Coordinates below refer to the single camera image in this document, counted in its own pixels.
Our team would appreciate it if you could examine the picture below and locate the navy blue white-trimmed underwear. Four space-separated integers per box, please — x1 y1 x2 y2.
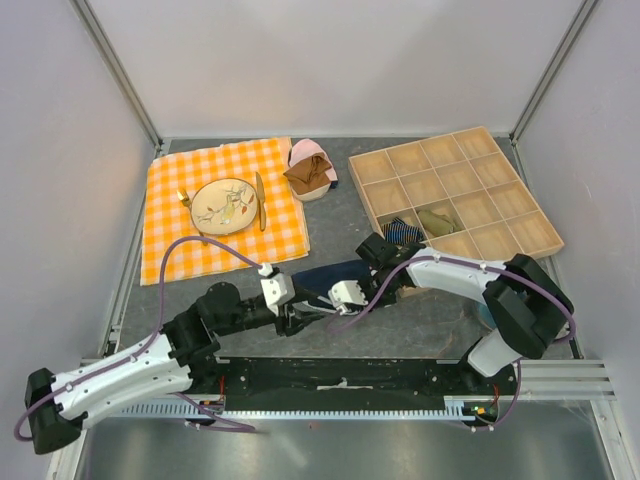
290 260 371 319

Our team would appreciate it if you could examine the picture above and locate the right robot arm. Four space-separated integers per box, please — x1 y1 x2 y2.
356 233 576 394

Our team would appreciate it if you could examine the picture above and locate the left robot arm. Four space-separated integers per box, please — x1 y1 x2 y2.
14 280 332 455

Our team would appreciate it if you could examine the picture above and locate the navy striped rolled underwear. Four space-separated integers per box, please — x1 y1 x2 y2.
381 217 425 246

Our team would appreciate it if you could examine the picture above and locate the olive green rolled underwear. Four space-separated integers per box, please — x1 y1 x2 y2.
417 210 461 237

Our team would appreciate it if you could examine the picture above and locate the cream underwear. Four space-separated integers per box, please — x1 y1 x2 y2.
293 183 331 202

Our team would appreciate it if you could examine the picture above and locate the brown underwear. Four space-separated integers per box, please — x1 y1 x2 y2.
284 155 331 195

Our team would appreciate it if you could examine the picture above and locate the pink underwear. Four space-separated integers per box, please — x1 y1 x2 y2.
288 138 338 183

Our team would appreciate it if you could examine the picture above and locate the blue ceramic bowl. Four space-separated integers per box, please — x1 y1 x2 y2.
478 305 496 330

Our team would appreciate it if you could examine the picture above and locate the wooden compartment tray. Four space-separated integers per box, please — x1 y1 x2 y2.
349 127 564 261

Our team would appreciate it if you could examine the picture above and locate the bird-painted ceramic plate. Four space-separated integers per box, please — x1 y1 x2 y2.
192 178 258 236

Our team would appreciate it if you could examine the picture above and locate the gold knife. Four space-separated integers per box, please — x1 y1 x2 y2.
255 172 266 232

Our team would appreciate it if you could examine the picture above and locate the gold fork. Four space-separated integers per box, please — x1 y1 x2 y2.
176 188 205 237

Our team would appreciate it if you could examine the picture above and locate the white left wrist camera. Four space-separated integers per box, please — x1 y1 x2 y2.
258 263 295 316

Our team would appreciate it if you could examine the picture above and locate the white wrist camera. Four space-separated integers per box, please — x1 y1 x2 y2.
258 263 295 316
328 280 369 316

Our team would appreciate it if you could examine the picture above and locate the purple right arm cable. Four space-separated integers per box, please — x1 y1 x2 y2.
325 255 577 434

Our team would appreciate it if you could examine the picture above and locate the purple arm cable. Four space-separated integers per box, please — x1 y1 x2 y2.
325 255 577 434
12 237 266 442

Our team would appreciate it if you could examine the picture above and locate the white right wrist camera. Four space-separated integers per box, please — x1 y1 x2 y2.
328 280 369 316

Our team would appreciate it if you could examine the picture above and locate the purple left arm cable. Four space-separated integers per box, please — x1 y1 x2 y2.
12 237 266 442

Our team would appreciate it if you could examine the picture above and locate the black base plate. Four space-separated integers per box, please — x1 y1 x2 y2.
187 357 516 410

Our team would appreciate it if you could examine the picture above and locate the white cable duct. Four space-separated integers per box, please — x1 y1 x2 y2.
113 397 498 421

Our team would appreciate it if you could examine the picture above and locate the aluminium front rail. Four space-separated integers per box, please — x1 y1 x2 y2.
74 357 619 401

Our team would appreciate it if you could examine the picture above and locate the aluminium frame post right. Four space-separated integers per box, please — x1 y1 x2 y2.
509 0 600 147

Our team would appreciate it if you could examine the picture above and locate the aluminium frame post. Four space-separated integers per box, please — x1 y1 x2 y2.
70 0 164 154
509 0 600 147

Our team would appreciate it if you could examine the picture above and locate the aluminium frame post left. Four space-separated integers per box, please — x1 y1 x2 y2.
70 0 164 154

